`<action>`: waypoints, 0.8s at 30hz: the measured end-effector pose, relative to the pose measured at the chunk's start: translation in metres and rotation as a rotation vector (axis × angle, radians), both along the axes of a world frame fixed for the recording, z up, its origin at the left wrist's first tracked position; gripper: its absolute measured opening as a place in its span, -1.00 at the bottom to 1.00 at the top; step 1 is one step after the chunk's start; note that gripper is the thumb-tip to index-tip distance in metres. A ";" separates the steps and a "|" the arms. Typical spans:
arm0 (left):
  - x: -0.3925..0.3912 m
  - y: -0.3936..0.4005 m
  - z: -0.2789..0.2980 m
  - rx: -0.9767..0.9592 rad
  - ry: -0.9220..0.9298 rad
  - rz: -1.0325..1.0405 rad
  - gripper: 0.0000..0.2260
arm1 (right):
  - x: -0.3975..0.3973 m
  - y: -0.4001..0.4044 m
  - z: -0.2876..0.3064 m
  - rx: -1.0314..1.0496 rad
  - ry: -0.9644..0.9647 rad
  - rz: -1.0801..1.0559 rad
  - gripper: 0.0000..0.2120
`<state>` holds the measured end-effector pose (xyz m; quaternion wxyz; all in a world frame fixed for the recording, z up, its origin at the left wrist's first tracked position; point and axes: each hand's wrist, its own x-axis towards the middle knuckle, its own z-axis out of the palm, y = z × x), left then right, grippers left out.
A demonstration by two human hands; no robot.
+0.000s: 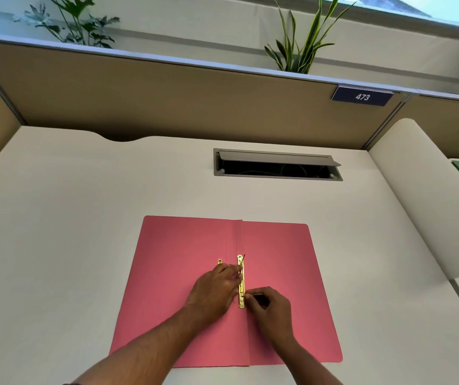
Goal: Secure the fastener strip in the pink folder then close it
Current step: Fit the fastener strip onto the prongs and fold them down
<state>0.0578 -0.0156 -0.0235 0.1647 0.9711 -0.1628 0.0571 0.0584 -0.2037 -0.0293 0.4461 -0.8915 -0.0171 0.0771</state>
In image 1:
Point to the person's left hand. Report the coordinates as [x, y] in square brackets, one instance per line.
[209, 294]

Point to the person's right hand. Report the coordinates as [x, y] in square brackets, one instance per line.
[275, 316]

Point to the person's right fingers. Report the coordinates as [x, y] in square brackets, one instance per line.
[253, 306]

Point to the person's left fingers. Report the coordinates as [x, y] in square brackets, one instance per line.
[231, 271]

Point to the gold metal fastener strip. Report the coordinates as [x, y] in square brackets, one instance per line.
[242, 286]

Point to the person's right forearm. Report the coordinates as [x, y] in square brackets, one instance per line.
[309, 366]

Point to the person's left forearm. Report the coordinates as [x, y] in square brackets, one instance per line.
[141, 346]

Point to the pink paper file folder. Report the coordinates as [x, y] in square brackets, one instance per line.
[165, 276]

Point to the beige wide partition panel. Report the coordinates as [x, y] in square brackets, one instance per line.
[173, 100]

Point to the dark blue number plate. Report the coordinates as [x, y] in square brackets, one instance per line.
[361, 96]

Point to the tall striped snake plant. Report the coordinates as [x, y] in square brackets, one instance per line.
[299, 52]

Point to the beige narrow partition panel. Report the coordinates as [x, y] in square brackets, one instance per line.
[446, 124]

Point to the broad-leaf green plant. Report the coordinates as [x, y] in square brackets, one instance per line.
[77, 23]

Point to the window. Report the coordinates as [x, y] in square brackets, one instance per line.
[414, 5]

